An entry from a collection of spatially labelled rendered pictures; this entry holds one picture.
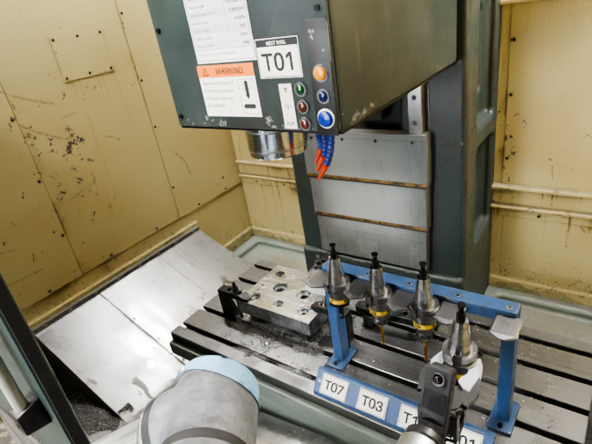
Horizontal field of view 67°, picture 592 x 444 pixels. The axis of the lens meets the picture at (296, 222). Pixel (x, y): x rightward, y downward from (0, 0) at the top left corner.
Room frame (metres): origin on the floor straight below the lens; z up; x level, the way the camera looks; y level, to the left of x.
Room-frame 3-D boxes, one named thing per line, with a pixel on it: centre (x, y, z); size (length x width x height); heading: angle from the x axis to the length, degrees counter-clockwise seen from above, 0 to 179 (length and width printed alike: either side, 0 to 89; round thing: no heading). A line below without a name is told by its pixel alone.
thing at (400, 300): (0.82, -0.20, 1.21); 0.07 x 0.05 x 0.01; 141
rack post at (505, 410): (0.72, -0.41, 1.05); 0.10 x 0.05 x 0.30; 141
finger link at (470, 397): (0.56, -0.24, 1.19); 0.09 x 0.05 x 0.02; 127
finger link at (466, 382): (0.59, -0.27, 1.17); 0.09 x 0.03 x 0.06; 127
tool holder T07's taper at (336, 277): (0.92, -0.08, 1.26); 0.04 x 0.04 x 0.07
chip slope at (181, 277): (1.58, 0.53, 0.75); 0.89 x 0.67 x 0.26; 141
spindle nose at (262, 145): (1.16, 0.01, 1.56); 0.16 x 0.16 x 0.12
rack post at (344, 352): (1.00, -0.07, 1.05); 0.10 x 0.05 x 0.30; 141
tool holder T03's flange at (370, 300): (0.85, -0.16, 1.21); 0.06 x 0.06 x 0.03
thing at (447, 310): (0.75, -0.29, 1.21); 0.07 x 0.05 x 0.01; 141
